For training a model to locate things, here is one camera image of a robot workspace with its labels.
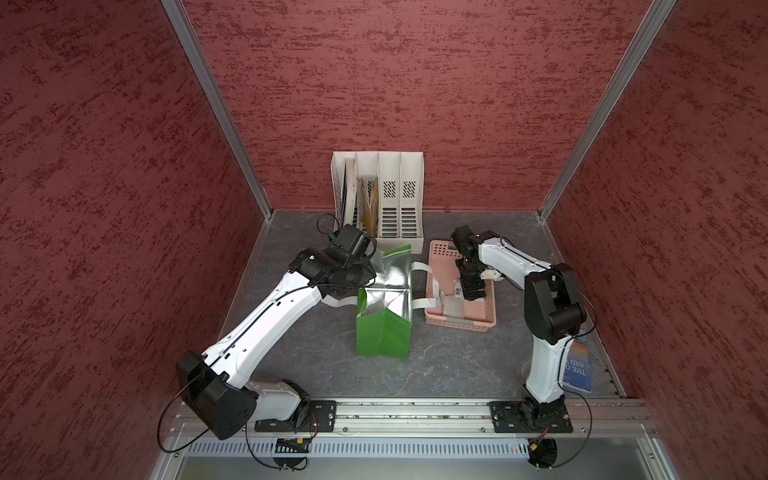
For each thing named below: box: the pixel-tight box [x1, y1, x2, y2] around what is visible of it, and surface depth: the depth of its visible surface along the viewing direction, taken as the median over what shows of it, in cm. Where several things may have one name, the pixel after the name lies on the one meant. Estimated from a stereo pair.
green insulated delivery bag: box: [356, 244, 439, 359], surface depth 79 cm
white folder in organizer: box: [345, 158, 357, 227], surface depth 103 cm
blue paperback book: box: [563, 337, 593, 393], surface depth 83 cm
